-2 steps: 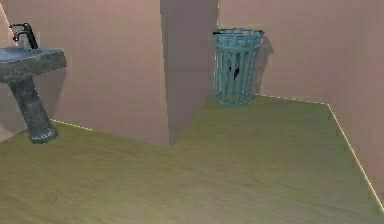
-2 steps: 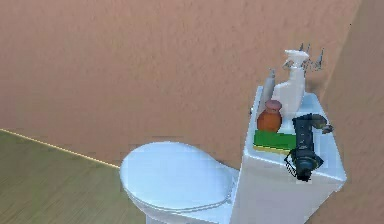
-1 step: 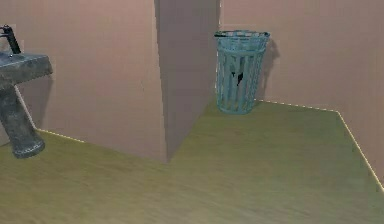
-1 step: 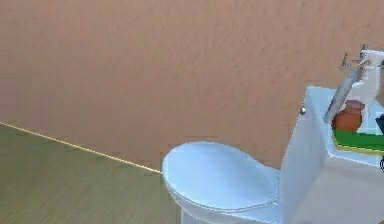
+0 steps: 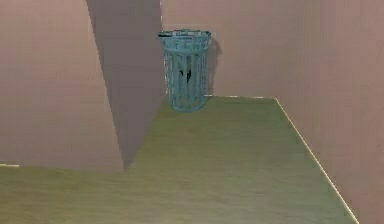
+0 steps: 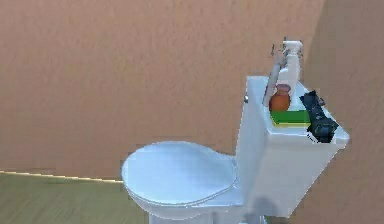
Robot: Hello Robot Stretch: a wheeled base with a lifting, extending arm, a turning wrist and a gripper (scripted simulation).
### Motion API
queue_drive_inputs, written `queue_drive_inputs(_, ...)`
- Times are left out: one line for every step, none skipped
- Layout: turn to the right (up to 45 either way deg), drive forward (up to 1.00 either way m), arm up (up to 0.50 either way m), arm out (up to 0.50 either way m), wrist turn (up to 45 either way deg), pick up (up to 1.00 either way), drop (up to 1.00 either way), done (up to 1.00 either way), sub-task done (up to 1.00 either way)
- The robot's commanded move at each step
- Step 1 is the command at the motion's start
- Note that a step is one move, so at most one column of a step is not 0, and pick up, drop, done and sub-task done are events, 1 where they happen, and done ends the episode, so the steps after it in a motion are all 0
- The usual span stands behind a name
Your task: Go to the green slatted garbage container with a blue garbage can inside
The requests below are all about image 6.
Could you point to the orange clay vase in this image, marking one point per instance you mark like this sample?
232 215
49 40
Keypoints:
279 100

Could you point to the green and yellow sponge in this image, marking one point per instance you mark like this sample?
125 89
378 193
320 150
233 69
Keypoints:
290 117

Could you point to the white spray bottle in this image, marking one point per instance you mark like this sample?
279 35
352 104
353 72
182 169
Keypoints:
292 68

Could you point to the black angular object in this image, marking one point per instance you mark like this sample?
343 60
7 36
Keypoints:
318 116

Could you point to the white toilet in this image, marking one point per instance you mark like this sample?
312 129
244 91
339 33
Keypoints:
186 173

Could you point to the thin white brush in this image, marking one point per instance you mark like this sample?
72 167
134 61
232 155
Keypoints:
274 78

